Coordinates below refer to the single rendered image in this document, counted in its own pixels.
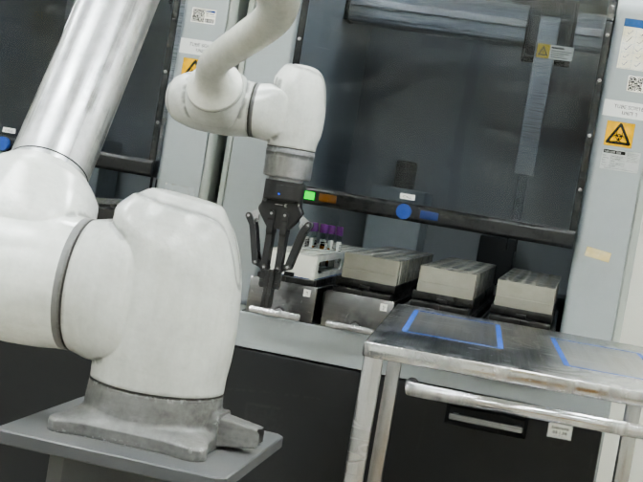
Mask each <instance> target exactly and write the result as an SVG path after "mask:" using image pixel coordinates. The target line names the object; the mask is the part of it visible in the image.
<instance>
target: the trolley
mask: <svg viewBox="0 0 643 482"><path fill-rule="evenodd" d="M362 354H363V356H364V360H363V365H362V371H361V377H360V382H359V388H358V394H357V400H356V405H355V411H354V417H353V423H352V429H351V434H350V440H349V445H348V451H347V456H346V462H345V468H344V479H343V482H363V481H364V475H365V469H366V459H367V453H368V447H369V441H370V435H371V431H372V425H373V419H374V413H375V407H376V402H377V396H378V390H379V384H380V380H381V374H382V368H383V362H384V360H385V361H388V363H387V369H386V375H385V380H384V386H383V392H382V398H381V403H380V408H379V414H378V420H377V426H376V431H375V437H374V443H373V449H372V453H371V459H370V465H369V471H368V477H367V482H382V479H383V473H384V467H385V462H386V456H387V450H388V439H389V435H390V429H391V423H392V417H393V411H394V406H395V400H396V395H397V389H398V384H399V378H400V372H401V366H402V363H404V364H410V365H415V366H421V367H426V368H431V369H436V370H441V371H447V372H452V373H457V374H462V375H468V376H473V377H478V378H483V379H488V380H494V381H499V382H505V383H513V384H519V385H524V386H530V387H535V388H540V389H545V390H550V391H556V392H561V393H566V394H571V395H577V396H582V397H587V398H592V399H597V400H603V401H608V402H614V403H618V404H623V405H626V406H625V412H624V417H623V421H617V420H612V419H608V418H602V417H597V416H591V415H586V414H582V413H576V412H571V411H566V410H560V409H556V408H550V407H545V406H540V405H531V404H526V403H520V402H515V401H509V400H504V399H500V398H494V397H489V396H484V395H478V394H474V393H468V392H463V391H458V390H452V389H448V388H443V387H437V386H432V385H426V384H421V383H419V382H418V380H417V379H416V378H413V377H410V378H408V379H407V381H406V385H405V391H406V394H407V395H408V396H412V397H417V398H422V399H428V400H433V401H438V402H443V403H448V404H453V405H463V406H467V407H473V408H478V409H483V410H489V411H494V412H498V413H504V414H509V415H514V416H520V417H524V418H529V419H535V420H540V421H545V422H550V423H555V424H560V425H566V426H571V427H580V428H585V429H590V430H596V431H601V432H605V433H611V434H616V435H620V438H619V444H618V449H617V454H616V459H615V465H614V470H613V476H612V481H611V482H629V478H630V472H631V467H632V458H633V452H634V447H635V441H636V439H642V440H643V425H639V420H640V415H641V409H642V407H643V347H642V346H636V345H630V344H626V343H620V342H615V341H609V340H599V339H594V338H588V337H583V336H577V335H572V334H567V333H561V332H556V331H550V330H545V329H540V328H534V327H529V326H523V325H518V324H513V323H507V322H502V321H496V320H490V319H486V318H476V317H470V316H464V315H460V314H454V313H448V312H443V311H437V310H433V309H427V308H421V307H416V306H410V305H405V304H400V303H397V304H396V305H395V306H394V307H393V309H392V310H391V311H390V312H389V313H388V315H387V316H386V317H385V318H384V319H383V321H382V322H381V323H380V324H379V325H378V327H377V328H376V329H375V330H374V331H373V332H372V334H371V335H370V336H369V337H368V338H367V340H366V341H365V342H364V348H363V353H362Z"/></svg>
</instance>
